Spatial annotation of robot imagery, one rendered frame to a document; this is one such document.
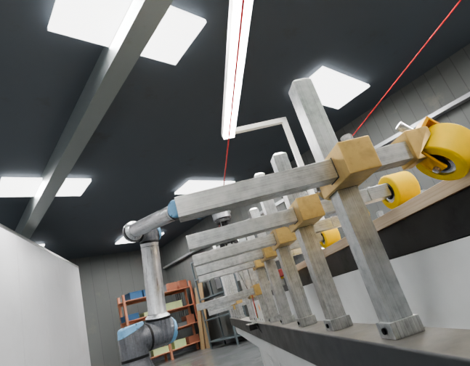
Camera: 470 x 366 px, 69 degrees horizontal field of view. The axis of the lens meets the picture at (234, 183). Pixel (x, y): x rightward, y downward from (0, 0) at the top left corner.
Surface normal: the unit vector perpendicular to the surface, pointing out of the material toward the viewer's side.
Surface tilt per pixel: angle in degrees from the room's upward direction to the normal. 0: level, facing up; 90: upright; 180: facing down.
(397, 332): 90
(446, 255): 90
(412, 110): 90
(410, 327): 90
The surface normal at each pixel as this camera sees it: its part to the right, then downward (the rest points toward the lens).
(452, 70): -0.76, -0.01
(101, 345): 0.60, -0.43
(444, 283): -0.96, 0.23
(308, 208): 0.07, -0.36
